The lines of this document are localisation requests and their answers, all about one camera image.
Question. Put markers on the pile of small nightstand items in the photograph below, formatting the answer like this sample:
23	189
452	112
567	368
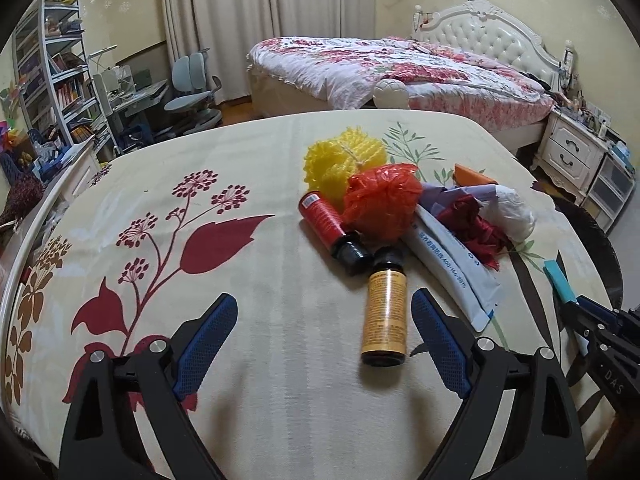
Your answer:
582	105

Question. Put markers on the red plastic bag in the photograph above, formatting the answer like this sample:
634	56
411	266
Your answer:
380	200

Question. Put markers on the red label dark bottle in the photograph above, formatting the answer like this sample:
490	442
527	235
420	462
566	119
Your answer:
322	217

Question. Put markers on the purple paper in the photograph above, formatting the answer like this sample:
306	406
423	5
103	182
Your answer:
440	195

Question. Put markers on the grey study desk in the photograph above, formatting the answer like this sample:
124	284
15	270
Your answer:
135	100

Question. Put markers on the orange box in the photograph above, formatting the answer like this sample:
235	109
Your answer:
472	175

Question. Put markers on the dark red wrapper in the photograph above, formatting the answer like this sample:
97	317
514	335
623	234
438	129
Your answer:
470	225

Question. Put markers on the yellow label dark bottle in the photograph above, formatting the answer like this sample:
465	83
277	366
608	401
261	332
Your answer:
384	310

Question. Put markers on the floral cream tablecloth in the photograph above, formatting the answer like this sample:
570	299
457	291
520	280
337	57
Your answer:
250	270

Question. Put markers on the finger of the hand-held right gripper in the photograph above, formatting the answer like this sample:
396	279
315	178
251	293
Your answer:
557	280

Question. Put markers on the white plastic bag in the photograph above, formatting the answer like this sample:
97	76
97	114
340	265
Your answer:
510	210

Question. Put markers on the white bookshelf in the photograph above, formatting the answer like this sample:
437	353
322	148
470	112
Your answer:
65	90

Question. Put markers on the beige curtains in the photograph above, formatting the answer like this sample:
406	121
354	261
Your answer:
225	20

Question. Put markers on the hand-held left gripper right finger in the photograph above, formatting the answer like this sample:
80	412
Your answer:
440	345

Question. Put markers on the bin with black liner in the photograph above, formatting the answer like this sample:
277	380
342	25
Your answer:
595	245

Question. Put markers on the white nightstand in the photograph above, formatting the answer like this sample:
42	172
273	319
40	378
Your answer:
565	145

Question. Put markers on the yellow foam fruit net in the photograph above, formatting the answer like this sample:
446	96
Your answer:
325	165

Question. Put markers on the grey office chair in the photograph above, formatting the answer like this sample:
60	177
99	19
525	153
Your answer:
192	67

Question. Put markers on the white bed with tufted headboard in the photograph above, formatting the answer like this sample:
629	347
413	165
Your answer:
480	30

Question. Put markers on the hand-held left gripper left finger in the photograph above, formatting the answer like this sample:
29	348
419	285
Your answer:
207	340

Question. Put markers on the clear plastic drawer unit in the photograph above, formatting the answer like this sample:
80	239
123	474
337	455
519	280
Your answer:
607	185

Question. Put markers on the pink floral quilt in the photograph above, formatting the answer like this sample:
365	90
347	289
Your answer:
350	65

